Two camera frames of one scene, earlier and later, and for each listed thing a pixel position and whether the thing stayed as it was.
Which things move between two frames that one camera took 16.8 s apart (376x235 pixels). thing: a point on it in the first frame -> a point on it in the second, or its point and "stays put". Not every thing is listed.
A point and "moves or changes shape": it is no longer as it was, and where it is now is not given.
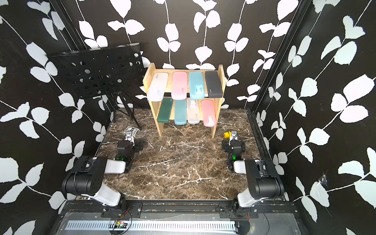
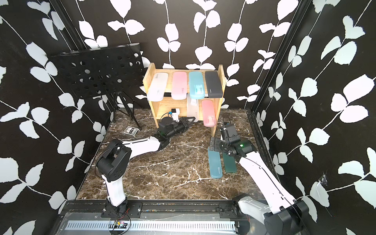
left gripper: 137,146 -> 185,126
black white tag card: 135,130 stays put
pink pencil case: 179,85 stays put
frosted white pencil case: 157,86 stays put
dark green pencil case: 165,110 moves or changes shape
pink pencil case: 208,113 stays put
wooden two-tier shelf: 176,94 stays put
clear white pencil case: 193,111 stays put
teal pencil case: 180,112 -> 215,163
